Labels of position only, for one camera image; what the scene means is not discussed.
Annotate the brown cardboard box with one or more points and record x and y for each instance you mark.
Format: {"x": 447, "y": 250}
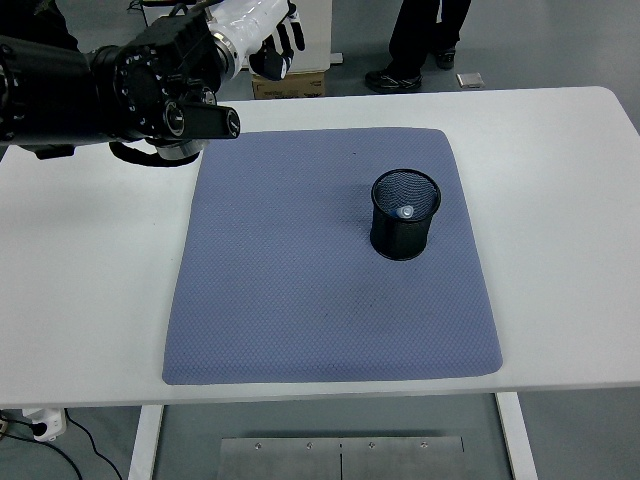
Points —
{"x": 287, "y": 86}

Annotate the white stand base bar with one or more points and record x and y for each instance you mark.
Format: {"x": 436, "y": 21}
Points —
{"x": 337, "y": 58}

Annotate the blue-grey textured mat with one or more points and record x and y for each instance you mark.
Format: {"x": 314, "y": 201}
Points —
{"x": 325, "y": 310}

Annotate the black mesh pen holder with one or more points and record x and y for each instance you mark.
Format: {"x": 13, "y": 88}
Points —
{"x": 400, "y": 240}

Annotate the white power strip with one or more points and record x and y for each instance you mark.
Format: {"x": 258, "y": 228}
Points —
{"x": 47, "y": 425}

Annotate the white upright stand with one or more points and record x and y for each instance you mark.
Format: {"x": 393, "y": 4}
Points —
{"x": 317, "y": 35}

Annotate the white table leg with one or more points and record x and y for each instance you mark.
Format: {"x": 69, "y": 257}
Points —
{"x": 515, "y": 440}
{"x": 145, "y": 440}

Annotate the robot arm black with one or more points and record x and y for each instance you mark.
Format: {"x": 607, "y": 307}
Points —
{"x": 100, "y": 95}

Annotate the small grey floor plate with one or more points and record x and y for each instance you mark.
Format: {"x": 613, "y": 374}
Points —
{"x": 471, "y": 80}

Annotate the blue marker pen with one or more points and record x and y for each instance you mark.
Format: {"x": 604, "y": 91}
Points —
{"x": 405, "y": 212}

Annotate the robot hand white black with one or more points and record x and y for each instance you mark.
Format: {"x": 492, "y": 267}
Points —
{"x": 250, "y": 25}

